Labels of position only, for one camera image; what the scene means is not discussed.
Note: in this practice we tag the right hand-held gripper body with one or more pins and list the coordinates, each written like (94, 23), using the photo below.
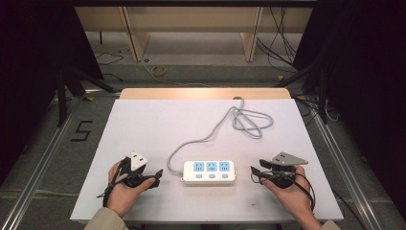
(285, 159)

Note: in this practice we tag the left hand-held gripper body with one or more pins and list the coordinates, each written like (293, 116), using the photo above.
(127, 174)

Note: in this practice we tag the white power strip blue sockets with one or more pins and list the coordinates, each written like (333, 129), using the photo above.
(209, 179)

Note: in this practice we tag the person's left hand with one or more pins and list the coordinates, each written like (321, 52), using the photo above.
(123, 198)

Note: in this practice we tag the person's right hand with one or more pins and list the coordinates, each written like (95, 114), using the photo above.
(295, 198)

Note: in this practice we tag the black metal stand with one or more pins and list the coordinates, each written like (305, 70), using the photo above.
(62, 96)
(322, 96)

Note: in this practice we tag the wooden table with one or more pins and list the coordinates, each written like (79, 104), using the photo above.
(191, 93)

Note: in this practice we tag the yellow tape roll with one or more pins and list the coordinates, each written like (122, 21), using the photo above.
(158, 71)

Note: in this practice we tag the dark curtain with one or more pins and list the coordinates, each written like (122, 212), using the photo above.
(32, 80)
(367, 80)

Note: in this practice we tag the light wooden bench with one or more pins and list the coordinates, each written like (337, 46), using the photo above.
(191, 19)

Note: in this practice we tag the aluminium floor rail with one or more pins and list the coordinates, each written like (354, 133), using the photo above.
(35, 169)
(348, 172)

